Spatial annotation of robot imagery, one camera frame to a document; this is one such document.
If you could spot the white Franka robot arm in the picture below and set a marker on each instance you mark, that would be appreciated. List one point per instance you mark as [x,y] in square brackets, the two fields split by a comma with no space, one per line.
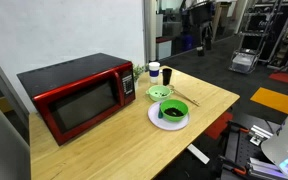
[284,140]

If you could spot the red black microwave body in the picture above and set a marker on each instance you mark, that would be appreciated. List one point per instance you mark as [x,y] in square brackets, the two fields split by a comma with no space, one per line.
[70,70]

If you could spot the scattered coffee beans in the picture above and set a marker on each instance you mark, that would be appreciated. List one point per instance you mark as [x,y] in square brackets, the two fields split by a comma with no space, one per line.
[163,94]

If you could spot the small potted green plant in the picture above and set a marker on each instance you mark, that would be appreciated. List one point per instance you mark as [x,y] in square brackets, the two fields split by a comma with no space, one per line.
[138,71]

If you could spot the white cup with blue band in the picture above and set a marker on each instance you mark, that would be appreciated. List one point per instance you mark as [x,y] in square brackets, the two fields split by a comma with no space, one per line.
[154,71]

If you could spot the black plastic cup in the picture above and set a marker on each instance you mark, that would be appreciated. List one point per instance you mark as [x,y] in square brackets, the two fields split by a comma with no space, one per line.
[166,76]

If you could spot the long teal toy vegetable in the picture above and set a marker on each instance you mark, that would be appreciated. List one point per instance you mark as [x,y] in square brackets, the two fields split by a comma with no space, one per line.
[160,111]

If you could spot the bright green bowl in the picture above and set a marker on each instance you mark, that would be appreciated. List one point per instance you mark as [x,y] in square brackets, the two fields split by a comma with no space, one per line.
[174,103]

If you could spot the heap of coffee beans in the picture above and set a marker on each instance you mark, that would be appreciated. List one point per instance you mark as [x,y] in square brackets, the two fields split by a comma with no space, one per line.
[174,112]

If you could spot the wooden spoon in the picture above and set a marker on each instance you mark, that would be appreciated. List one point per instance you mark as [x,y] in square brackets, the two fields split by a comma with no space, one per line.
[184,97]

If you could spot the lavender round plate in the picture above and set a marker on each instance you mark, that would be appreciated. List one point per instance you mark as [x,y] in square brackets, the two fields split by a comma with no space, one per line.
[165,126]

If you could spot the white cabinet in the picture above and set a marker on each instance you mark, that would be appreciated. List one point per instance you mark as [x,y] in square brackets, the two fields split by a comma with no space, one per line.
[164,49]

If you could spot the blue bin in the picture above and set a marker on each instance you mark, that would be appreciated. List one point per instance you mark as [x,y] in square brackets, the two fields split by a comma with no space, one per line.
[187,41]

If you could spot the white table foot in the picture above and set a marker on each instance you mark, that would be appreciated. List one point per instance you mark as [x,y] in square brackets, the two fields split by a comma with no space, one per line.
[199,154]

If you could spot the orange black clamp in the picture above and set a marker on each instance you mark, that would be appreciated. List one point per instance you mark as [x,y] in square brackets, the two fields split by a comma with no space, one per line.
[239,126]
[234,168]

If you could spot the white plastic crate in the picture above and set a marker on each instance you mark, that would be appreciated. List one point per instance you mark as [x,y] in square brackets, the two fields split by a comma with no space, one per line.
[244,62]

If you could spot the aluminium extrusion bar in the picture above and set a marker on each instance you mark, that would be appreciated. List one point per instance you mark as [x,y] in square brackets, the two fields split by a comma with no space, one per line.
[264,166]
[260,133]

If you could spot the metal stepladder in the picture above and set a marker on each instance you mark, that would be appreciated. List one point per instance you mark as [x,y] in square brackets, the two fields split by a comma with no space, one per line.
[257,30]

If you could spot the grey flat panel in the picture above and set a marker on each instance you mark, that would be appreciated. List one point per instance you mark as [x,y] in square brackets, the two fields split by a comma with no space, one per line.
[0,150]

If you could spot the grey metal frame beam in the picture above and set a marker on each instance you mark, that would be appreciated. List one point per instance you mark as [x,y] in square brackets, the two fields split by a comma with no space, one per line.
[4,86]

